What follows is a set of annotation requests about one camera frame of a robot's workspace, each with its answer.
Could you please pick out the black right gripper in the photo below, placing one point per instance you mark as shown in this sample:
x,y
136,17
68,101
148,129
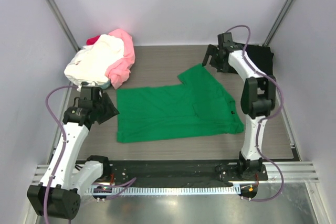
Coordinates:
x,y
222,67

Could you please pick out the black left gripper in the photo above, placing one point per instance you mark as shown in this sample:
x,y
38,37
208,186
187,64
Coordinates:
x,y
111,110

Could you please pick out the green t-shirt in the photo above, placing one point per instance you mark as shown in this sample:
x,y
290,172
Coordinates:
x,y
198,106

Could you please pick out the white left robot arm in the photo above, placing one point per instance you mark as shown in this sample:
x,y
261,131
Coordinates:
x,y
59,192

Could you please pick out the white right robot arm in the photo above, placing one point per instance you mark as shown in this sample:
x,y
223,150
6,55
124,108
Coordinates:
x,y
257,101

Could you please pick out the light blue t-shirt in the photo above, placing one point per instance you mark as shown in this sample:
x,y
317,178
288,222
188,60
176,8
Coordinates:
x,y
105,85

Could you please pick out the pink t-shirt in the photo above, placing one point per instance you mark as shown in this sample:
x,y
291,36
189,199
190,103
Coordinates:
x,y
119,72

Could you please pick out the white t-shirt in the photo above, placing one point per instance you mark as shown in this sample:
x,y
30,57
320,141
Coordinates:
x,y
91,62

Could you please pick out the folded black t-shirt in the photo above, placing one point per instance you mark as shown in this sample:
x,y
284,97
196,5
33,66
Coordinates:
x,y
262,57

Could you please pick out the red t-shirt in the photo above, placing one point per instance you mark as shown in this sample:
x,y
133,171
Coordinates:
x,y
92,41

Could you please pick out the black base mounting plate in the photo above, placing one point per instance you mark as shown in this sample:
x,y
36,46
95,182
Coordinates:
x,y
151,172

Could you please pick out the slotted cable duct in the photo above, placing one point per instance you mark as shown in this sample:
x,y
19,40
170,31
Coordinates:
x,y
139,191

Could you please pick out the aluminium frame post right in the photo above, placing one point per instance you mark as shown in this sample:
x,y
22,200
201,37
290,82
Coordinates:
x,y
278,21

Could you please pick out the aluminium frame post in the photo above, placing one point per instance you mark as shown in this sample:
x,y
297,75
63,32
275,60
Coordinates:
x,y
62,23
278,21

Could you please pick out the aluminium rail right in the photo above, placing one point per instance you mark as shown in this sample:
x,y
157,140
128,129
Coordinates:
x,y
293,172

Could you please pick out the aluminium frame post left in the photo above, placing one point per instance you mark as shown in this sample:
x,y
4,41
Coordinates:
x,y
62,23

